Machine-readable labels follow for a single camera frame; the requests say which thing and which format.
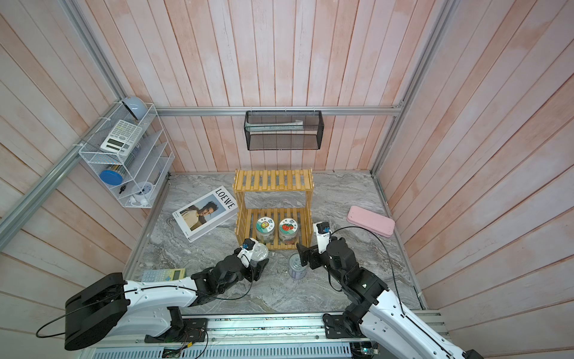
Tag silver tin can purple label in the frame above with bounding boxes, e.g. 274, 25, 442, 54
288, 254, 308, 280

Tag glass jar tomato lid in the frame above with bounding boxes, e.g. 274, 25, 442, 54
278, 218, 299, 245

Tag glass jar sunflower lid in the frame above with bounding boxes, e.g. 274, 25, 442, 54
256, 216, 275, 244

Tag bamboo two-tier shelf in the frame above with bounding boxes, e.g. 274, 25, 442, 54
233, 169, 315, 247

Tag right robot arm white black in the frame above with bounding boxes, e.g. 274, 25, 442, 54
297, 239, 482, 358

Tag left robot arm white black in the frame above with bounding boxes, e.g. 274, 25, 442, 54
64, 251, 269, 351

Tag pink plastic case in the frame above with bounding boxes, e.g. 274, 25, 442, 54
347, 206, 396, 237

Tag Loewe magazine book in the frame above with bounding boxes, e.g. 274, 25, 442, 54
172, 186, 239, 242

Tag yellow green calculator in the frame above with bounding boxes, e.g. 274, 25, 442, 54
141, 269, 186, 282

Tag papers in mesh basket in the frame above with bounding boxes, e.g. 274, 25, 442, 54
245, 121, 304, 133

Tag white cup in rack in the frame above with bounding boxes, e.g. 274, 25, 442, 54
130, 182, 154, 206

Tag white desk calculator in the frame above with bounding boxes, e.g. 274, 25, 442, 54
100, 120, 143, 157

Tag light blue round gadget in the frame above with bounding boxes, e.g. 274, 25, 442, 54
121, 97, 148, 121

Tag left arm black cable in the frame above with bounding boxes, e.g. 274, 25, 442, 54
35, 264, 257, 340

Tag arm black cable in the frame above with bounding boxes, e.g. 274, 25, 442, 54
35, 264, 257, 340
329, 225, 467, 359

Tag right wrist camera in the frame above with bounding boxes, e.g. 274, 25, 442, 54
313, 221, 331, 254

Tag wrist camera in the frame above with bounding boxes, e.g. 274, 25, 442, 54
313, 221, 331, 254
236, 238, 259, 267

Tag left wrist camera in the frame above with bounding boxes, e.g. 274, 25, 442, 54
236, 238, 259, 267

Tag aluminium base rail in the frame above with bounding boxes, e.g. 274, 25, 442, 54
75, 310, 454, 359

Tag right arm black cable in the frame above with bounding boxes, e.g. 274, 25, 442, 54
329, 225, 467, 359

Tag black mesh wall basket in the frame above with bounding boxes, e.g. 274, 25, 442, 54
244, 110, 324, 151

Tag white wire wall rack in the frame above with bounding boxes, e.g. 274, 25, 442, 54
79, 102, 175, 209

